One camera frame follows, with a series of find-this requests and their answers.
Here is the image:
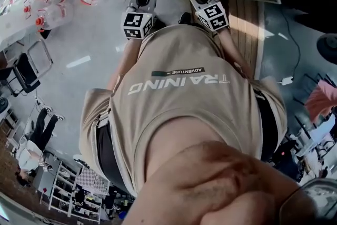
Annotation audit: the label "black shoulder strap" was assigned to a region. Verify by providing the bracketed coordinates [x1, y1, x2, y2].
[96, 123, 124, 190]
[256, 92, 280, 161]

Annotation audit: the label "person's shoe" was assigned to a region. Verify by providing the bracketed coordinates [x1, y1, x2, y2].
[178, 12, 193, 25]
[153, 17, 168, 33]

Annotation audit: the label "metal framed black folding chair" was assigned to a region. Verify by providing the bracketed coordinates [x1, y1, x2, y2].
[12, 38, 54, 95]

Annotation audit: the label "white power strip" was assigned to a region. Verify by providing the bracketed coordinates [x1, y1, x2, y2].
[277, 75, 295, 85]

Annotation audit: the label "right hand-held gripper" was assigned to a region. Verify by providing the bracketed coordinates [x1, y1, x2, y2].
[188, 0, 229, 32]

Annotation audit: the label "checkered calibration board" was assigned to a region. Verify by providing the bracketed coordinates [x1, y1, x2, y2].
[75, 167, 106, 194]

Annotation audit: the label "person's right forearm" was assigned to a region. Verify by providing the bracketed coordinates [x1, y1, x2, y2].
[217, 28, 253, 80]

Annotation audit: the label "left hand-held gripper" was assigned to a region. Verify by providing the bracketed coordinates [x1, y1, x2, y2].
[120, 0, 158, 40]

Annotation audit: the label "black round base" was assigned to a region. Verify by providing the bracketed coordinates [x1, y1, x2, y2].
[316, 33, 337, 64]

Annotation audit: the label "person's eyeglasses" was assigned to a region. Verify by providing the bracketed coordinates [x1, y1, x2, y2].
[279, 178, 337, 225]

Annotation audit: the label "person's right shoe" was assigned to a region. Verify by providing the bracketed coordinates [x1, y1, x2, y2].
[178, 12, 193, 25]

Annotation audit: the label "person's beige shirt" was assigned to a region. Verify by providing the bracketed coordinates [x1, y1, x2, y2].
[78, 23, 288, 195]

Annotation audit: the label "black device with red light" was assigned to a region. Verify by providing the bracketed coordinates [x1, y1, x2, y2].
[271, 139, 305, 181]

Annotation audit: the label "person's left shoe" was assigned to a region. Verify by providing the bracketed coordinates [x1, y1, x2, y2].
[153, 17, 168, 33]

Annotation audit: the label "person's face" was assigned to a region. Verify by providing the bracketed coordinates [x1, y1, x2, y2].
[133, 141, 316, 225]

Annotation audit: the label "group of clear water jugs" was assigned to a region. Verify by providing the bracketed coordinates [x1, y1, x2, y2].
[23, 0, 102, 34]

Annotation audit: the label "person's left forearm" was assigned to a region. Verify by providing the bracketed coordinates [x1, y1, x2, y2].
[106, 38, 143, 93]

